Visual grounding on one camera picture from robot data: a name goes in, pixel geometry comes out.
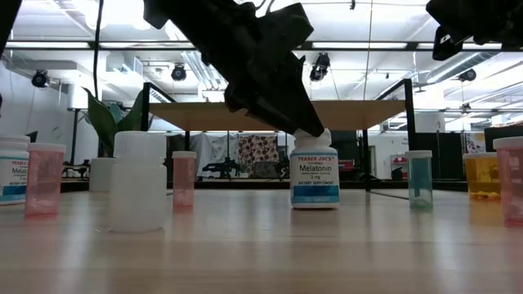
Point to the wooden shelf black metal legs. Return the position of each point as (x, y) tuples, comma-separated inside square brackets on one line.
[(204, 116)]

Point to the black background machine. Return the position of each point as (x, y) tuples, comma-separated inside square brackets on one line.
[(222, 167)]

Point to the colourful floral panel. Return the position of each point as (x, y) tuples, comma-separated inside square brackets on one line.
[(475, 143)]

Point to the plain white plastic bottle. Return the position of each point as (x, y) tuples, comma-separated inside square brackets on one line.
[(139, 192)]

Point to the white plant pot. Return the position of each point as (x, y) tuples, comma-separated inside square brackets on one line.
[(102, 175)]

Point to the white hanging sheet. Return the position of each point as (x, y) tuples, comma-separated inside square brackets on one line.
[(208, 149)]

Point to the orange vial white cap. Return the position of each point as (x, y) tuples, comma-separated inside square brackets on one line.
[(482, 175)]

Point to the black aluminium rig frame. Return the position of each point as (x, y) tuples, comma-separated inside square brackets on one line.
[(245, 184)]

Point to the black ceiling spotlight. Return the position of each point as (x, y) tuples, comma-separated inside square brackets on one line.
[(320, 67), (467, 75), (178, 72), (40, 78)]

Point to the brown dotted patterned cloth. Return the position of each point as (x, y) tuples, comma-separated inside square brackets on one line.
[(257, 149)]

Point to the teal vial white cap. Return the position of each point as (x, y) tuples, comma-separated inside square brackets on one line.
[(418, 179)]

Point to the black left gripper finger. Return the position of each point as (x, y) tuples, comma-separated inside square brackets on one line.
[(269, 108), (304, 81)]

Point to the green leafy plant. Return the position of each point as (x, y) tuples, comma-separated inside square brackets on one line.
[(102, 122)]

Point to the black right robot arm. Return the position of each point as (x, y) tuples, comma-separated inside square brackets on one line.
[(510, 20)]

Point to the white Melatonin bottle blue label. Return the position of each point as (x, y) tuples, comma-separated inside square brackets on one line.
[(12, 175), (314, 179)]

